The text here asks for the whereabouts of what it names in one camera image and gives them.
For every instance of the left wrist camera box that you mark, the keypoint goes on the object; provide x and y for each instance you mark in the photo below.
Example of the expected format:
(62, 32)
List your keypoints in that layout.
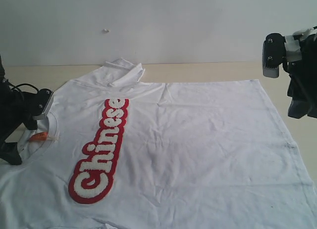
(41, 104)

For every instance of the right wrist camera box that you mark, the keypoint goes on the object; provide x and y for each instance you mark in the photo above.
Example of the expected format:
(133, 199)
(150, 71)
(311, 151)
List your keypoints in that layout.
(273, 55)

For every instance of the white t-shirt red lettering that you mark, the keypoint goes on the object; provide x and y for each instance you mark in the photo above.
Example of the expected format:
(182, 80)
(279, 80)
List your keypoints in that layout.
(133, 155)

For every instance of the orange neck label tag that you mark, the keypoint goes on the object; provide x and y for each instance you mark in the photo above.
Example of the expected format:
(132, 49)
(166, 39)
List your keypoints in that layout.
(42, 136)

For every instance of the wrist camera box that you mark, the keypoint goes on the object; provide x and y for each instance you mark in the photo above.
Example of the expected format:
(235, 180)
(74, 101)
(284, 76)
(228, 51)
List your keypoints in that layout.
(41, 104)
(273, 55)

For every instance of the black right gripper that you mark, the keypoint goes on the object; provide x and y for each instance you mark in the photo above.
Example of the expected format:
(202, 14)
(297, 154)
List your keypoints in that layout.
(303, 85)

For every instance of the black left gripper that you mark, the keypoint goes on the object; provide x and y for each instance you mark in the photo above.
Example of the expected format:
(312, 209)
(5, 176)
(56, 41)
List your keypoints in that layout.
(14, 110)

